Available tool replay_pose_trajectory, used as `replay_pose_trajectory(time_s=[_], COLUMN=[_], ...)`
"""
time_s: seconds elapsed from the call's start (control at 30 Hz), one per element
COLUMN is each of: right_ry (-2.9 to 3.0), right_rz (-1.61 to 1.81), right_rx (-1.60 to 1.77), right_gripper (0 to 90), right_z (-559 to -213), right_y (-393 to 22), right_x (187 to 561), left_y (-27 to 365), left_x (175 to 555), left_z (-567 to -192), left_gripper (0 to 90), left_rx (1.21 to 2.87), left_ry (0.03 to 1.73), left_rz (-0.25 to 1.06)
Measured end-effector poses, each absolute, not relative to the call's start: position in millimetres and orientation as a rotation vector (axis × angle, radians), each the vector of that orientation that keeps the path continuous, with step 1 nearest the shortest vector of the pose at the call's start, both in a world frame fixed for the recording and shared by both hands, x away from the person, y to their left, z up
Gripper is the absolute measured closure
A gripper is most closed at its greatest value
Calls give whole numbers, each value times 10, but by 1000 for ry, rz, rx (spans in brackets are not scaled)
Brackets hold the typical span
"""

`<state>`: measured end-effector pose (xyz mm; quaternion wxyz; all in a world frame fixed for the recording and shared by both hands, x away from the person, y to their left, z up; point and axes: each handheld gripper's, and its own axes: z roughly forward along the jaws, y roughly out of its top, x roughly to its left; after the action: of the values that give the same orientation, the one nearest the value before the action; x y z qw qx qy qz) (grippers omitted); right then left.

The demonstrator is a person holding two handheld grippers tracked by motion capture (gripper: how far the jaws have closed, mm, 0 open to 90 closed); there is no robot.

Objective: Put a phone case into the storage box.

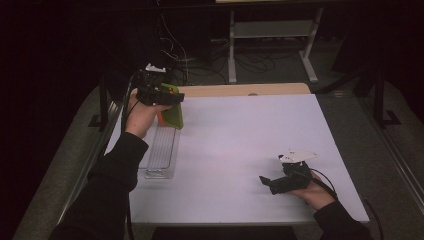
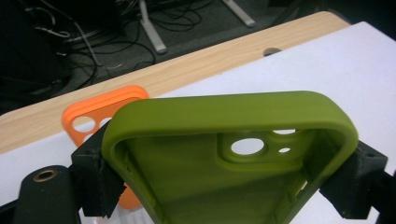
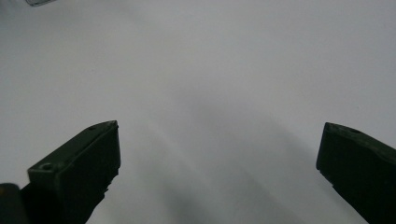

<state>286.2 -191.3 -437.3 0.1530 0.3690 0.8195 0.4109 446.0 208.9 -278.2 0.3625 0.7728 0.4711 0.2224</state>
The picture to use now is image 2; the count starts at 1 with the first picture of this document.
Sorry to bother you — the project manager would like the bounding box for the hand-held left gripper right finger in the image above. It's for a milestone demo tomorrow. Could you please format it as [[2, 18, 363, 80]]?
[[318, 139, 389, 220]]

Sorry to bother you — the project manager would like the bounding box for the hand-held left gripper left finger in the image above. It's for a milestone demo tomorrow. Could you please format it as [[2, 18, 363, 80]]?
[[70, 119, 127, 218]]

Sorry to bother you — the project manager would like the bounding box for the orange phone case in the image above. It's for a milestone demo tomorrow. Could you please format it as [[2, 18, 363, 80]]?
[[61, 84, 149, 210]]

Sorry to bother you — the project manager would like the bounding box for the green cartoon phone case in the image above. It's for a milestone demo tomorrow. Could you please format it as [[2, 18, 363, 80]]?
[[101, 91, 360, 224]]

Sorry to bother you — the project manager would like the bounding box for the white metal desk frame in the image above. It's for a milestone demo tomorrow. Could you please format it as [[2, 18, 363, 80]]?
[[138, 0, 256, 55]]

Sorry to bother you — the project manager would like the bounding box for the tangle of floor cables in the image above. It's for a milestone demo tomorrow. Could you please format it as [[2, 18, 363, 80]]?
[[24, 0, 219, 91]]

